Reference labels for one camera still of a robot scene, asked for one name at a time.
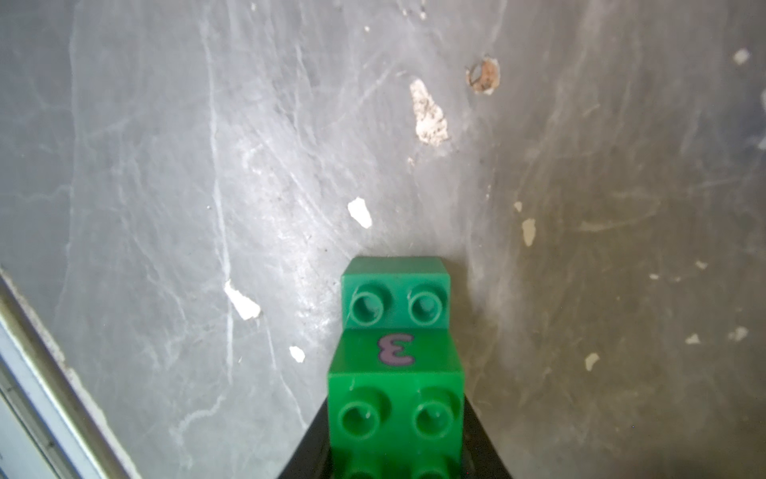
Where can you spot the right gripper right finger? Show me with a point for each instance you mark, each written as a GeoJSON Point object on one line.
{"type": "Point", "coordinates": [480, 459]}

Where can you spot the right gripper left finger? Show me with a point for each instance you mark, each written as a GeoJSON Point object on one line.
{"type": "Point", "coordinates": [312, 457]}

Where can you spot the green 2x2 brick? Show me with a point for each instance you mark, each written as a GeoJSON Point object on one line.
{"type": "Point", "coordinates": [396, 405]}

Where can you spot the green 2x4 brick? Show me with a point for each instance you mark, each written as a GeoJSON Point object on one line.
{"type": "Point", "coordinates": [396, 293]}

